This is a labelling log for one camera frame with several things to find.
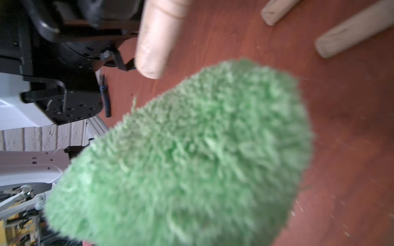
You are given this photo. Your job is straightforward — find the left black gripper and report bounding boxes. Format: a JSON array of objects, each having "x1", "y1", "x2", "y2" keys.
[{"x1": 21, "y1": 1, "x2": 145, "y2": 71}]

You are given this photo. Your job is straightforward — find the wooden handle sickle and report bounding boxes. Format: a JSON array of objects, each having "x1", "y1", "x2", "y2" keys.
[
  {"x1": 134, "y1": 0, "x2": 193, "y2": 80},
  {"x1": 260, "y1": 0, "x2": 300, "y2": 26},
  {"x1": 315, "y1": 1, "x2": 394, "y2": 58}
]

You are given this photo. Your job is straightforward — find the green rag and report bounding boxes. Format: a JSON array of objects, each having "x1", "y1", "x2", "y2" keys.
[{"x1": 44, "y1": 60, "x2": 314, "y2": 246}]

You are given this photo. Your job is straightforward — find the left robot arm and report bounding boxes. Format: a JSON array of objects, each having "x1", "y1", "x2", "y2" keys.
[{"x1": 1, "y1": 1, "x2": 144, "y2": 130}]

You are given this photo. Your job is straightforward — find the blue handled pliers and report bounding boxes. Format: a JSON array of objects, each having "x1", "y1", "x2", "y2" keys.
[{"x1": 99, "y1": 74, "x2": 111, "y2": 118}]

